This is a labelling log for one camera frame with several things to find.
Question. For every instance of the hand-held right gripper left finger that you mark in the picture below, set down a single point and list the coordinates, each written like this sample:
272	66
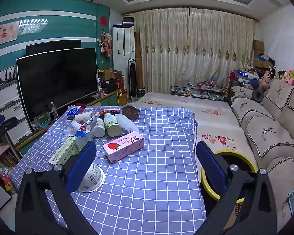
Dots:
80	166

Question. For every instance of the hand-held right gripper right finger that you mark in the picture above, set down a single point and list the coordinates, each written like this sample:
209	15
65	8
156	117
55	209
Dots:
210	166

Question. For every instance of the white yogurt cup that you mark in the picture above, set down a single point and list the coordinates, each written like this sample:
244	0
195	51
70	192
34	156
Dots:
95	176

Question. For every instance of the black bin with yellow rim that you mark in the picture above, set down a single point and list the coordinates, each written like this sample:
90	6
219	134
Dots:
247	159

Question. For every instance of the white paper cup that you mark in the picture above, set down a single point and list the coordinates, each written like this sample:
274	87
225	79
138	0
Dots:
84	116

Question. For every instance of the white foam fruit net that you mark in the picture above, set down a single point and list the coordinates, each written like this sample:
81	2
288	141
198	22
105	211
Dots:
127	123

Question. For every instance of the white plastic drawer cabinet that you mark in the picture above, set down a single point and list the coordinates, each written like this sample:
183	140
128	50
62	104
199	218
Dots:
11	110

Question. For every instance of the green and white carton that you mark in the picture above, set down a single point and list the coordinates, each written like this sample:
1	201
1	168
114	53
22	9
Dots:
63	149

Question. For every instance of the clear glass container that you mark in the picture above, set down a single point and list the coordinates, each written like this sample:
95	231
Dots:
43	121

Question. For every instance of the clear bottle with blue cap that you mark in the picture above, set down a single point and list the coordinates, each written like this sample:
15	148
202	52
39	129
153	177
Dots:
82	134

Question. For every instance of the white paper wrapper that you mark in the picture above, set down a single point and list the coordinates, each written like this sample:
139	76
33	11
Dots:
73	128

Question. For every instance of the shelf of books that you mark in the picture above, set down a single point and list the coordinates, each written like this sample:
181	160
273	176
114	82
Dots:
5	161

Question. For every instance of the clear water bottle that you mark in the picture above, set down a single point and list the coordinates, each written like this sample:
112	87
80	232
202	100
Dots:
54	111

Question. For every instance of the framed photos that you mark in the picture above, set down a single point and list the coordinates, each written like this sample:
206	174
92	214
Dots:
5	74

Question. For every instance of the pink strawberry milk carton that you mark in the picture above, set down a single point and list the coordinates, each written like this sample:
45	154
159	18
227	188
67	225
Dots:
123	145

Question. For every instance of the green label plastic bottle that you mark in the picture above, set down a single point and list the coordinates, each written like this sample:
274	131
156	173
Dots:
111	124

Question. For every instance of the blue tissue pack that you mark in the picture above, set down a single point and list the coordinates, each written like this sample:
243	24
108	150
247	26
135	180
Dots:
73	112

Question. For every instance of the floral bed mat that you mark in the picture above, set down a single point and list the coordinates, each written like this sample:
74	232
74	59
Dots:
186	112

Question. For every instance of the red wrapper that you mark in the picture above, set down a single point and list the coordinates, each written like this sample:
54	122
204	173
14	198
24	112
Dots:
107	112

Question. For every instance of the large black television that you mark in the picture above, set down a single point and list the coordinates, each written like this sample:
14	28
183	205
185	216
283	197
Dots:
56	80

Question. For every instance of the blue checked tablecloth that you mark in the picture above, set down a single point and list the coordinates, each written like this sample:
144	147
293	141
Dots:
149	176

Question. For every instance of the beige sofa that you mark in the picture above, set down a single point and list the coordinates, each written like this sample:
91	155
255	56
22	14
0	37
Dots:
267	132

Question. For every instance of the teal television cabinet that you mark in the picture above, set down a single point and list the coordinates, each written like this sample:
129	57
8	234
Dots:
107	99

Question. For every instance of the brown plastic container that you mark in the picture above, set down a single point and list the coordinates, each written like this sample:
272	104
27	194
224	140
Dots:
130	111

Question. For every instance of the low glass table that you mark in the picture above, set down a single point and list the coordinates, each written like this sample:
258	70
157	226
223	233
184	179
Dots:
198	91

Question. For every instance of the yellow bucket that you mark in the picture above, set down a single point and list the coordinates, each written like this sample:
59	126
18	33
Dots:
123	99

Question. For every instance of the dark round cushion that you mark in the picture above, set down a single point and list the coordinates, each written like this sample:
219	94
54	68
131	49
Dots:
257	94

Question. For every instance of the small black television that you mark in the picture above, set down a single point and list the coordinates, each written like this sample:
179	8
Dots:
51	46

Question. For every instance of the red fire extinguisher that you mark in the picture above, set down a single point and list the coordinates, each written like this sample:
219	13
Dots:
122	84

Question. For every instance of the green and white box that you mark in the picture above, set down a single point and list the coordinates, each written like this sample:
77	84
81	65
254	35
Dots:
141	92

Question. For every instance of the open cardboard box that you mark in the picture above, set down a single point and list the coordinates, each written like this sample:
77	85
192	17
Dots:
107	73

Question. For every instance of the black tower fan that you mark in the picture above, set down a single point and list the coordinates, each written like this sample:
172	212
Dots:
131	80

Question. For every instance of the wooden board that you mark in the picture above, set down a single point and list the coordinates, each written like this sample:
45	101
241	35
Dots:
138	63

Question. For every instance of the beige curtain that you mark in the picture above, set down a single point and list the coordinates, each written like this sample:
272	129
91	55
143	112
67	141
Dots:
161	53
218	49

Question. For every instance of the pile of plush toys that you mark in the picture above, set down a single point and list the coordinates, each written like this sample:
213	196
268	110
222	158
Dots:
291	77

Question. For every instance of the stack of cardboard boxes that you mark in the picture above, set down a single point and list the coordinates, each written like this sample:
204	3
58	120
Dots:
258	53

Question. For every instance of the white standing air conditioner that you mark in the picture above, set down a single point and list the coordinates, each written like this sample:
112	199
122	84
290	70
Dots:
120	46

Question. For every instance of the black box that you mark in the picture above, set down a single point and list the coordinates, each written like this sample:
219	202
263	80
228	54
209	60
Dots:
128	20

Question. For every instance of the pink wall poster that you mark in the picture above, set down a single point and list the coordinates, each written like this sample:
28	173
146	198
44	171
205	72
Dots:
6	33

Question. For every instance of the silver wall sticker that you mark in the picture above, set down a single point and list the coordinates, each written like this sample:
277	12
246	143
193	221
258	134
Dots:
33	22

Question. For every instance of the artificial flower wall decoration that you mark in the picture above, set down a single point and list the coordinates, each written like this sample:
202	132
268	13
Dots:
105	42

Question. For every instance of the red round wall sticker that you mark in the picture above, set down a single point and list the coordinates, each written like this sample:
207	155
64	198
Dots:
103	20

